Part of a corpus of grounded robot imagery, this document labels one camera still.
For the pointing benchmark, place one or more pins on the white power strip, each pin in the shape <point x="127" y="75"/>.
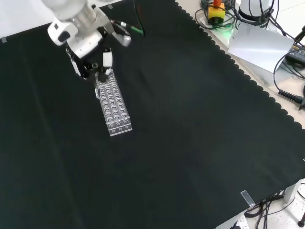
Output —
<point x="240" y="221"/>

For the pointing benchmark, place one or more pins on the black robot hand white plates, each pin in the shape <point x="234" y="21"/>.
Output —
<point x="85" y="45"/>

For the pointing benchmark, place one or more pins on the pale board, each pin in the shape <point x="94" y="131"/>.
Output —
<point x="259" y="45"/>

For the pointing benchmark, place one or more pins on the white table leg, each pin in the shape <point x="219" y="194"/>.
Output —
<point x="291" y="193"/>

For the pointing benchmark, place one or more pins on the clear tape strip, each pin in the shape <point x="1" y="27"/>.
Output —
<point x="247" y="199"/>

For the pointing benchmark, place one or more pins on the black box yellow markings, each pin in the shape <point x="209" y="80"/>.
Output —
<point x="296" y="53"/>

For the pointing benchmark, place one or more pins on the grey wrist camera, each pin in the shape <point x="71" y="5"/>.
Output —
<point x="122" y="38"/>

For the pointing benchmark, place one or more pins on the yellow stop button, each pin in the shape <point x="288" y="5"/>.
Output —
<point x="216" y="13"/>

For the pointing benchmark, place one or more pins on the black tripod leg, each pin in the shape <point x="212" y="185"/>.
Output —
<point x="299" y="35"/>

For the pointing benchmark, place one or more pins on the clear plastic test tube rack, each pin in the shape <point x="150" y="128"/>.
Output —
<point x="114" y="107"/>

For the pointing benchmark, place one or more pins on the clear glass test tube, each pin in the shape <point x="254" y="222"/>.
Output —
<point x="97" y="93"/>

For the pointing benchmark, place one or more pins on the black bench cloth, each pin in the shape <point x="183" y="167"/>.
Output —
<point x="166" y="119"/>

